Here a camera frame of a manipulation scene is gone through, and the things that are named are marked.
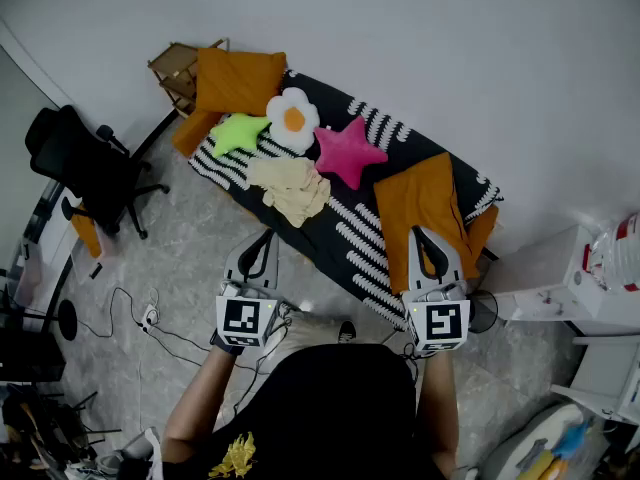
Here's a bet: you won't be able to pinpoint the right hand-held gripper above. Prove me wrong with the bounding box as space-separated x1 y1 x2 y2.
402 226 471 353

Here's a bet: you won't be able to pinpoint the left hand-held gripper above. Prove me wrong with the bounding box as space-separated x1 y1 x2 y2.
215 228 292 349

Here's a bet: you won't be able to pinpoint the cream cloth garment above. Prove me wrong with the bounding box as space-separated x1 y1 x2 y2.
246 156 332 229

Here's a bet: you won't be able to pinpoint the person's right forearm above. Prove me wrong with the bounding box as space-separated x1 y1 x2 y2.
415 351 460 469

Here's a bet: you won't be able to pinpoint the person's left forearm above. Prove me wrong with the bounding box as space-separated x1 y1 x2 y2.
160 345 237 464

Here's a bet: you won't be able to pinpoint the person's left hand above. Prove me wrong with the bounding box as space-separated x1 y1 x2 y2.
209 330 245 357

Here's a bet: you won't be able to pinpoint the orange bolster cushion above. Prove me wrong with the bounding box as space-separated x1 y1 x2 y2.
172 110 224 158
467 205 500 264

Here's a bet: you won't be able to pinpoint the orange square cushion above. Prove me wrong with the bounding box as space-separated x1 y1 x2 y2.
194 47 287 118
373 151 481 295

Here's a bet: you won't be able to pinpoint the black white patterned sofa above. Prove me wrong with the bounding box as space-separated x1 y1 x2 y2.
188 70 504 332

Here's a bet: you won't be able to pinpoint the person's beige trousers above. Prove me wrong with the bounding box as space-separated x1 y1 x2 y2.
269 310 346 369

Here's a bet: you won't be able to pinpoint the white power strip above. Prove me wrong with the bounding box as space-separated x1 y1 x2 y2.
139 303 160 334

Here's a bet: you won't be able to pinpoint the white water dispenser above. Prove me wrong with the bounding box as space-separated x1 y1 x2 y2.
482 225 640 337

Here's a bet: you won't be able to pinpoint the green star pillow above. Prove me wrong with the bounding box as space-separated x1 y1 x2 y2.
209 112 272 159

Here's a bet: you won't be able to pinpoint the pink star pillow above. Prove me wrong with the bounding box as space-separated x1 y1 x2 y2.
313 115 389 191

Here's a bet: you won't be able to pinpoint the white flower pillow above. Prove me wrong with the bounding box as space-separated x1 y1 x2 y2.
265 86 321 155

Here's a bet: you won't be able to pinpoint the person's black shirt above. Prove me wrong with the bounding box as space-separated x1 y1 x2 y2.
162 342 451 480

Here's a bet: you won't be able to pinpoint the orange bag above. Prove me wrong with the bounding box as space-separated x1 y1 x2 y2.
69 205 104 259

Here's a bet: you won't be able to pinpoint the clear water bottle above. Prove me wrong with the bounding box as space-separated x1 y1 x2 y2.
582 212 640 293

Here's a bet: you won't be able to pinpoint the black round stand base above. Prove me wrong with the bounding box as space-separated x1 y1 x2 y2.
57 299 79 342

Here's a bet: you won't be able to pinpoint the white pet bed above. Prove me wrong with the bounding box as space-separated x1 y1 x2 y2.
482 402 601 480

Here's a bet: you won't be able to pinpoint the white cabinet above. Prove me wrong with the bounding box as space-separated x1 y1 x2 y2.
552 335 640 424

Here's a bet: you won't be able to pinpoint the black office chair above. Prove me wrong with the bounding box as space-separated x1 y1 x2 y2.
24 105 171 241

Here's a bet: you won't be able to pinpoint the wooden shelf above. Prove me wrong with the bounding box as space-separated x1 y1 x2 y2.
147 37 230 119

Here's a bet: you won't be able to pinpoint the black floor cable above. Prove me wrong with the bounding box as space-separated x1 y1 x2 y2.
77 286 146 339

